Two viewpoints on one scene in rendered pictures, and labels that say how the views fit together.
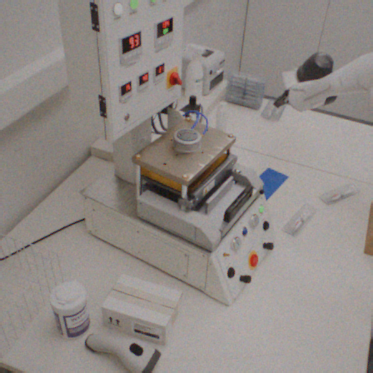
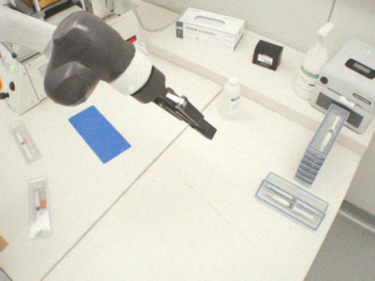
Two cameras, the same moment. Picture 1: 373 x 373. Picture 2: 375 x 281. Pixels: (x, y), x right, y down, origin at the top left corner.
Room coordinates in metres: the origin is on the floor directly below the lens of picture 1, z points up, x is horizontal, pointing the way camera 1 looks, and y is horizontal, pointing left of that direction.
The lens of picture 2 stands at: (1.92, -0.62, 1.54)
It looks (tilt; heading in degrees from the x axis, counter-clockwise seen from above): 51 degrees down; 113
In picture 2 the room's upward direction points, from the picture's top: straight up
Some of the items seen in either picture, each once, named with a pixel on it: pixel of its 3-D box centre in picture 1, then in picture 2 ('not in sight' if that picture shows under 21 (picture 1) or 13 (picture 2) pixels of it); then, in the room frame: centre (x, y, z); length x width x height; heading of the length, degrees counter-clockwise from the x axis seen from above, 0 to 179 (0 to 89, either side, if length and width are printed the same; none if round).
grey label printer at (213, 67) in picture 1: (196, 67); (356, 82); (2.11, 0.28, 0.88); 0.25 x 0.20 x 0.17; 71
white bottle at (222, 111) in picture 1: (221, 118); (230, 98); (1.76, 0.10, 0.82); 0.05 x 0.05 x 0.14
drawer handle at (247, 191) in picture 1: (239, 202); not in sight; (1.00, -0.02, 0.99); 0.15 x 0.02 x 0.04; 157
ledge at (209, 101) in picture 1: (169, 113); (266, 69); (1.82, 0.35, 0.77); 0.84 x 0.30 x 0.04; 167
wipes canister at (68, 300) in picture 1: (71, 310); not in sight; (0.67, 0.37, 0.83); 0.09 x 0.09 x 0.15
